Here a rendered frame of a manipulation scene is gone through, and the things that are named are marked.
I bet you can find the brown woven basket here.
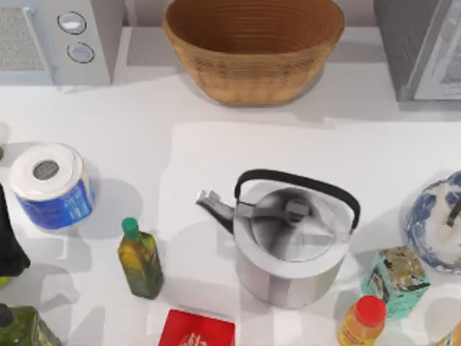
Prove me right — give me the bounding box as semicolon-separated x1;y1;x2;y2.
161;0;346;107

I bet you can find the small green oil bottle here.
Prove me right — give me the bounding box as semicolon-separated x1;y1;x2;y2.
117;217;164;300

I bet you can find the red box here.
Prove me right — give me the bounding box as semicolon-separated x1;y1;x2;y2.
157;309;236;346

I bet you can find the white and blue paper roll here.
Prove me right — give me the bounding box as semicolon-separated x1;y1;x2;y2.
8;142;97;234

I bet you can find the microwave knob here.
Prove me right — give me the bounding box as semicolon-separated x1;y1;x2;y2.
66;41;96;65
56;11;88;36

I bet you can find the teal patterned box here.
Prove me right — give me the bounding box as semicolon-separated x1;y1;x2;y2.
360;246;431;320

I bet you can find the orange bottle with red cap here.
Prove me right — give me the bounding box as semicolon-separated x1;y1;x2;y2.
336;295;388;346

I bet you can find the blue and white bowl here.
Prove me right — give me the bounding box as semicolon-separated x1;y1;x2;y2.
404;169;461;275

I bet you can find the pale microwave oven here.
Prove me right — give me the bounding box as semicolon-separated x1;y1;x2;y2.
0;0;125;87

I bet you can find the large green bottle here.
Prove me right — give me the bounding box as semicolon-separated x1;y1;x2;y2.
0;303;61;346

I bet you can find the silver kettle with black handle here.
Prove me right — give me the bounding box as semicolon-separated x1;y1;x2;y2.
195;169;362;309

